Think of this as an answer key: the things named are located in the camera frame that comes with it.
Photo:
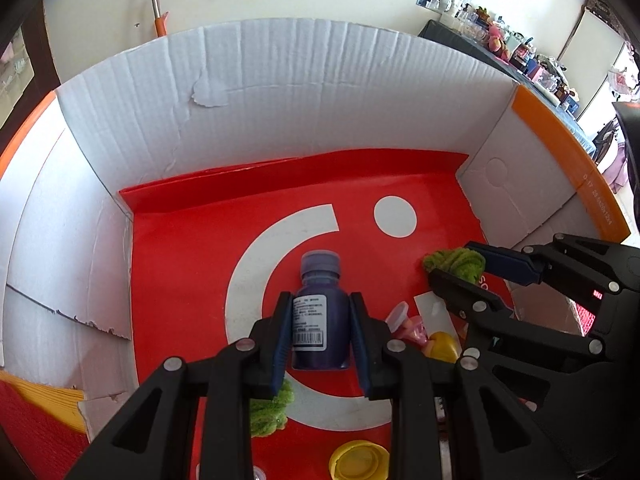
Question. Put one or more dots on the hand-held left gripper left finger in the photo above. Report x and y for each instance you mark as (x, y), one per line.
(282, 340)

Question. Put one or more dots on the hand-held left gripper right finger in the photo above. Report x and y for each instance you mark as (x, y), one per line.
(360, 340)

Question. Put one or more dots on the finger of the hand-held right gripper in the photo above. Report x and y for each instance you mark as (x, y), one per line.
(465, 290)
(505, 262)

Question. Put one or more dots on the green cabbage plush toy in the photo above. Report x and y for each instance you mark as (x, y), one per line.
(450, 262)

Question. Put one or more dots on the dark blue plastic bottle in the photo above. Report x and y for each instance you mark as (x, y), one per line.
(320, 310)

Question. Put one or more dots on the pink toy with clear cap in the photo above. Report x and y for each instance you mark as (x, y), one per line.
(415, 330)

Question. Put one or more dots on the yellow toy figure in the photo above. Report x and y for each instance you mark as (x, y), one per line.
(442, 345)

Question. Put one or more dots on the small green plush toy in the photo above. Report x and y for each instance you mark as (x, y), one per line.
(267, 410)

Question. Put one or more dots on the yellow bottle cap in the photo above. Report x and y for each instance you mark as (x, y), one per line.
(357, 460)

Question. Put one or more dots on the orange and white cardboard box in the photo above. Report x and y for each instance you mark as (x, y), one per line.
(200, 135)

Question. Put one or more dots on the row of bottles and jars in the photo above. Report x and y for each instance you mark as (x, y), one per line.
(525, 55)

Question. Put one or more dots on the pink hanging items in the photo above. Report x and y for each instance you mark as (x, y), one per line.
(625, 77)

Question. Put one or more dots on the white cabinet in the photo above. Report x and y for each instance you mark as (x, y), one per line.
(595, 50)

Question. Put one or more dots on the dark cloth covered table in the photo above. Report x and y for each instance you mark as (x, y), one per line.
(435, 30)

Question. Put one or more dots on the red knitted blanket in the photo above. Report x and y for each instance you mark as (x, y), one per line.
(30, 440)

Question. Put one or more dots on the dark patterned box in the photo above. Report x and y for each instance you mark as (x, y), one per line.
(602, 7)

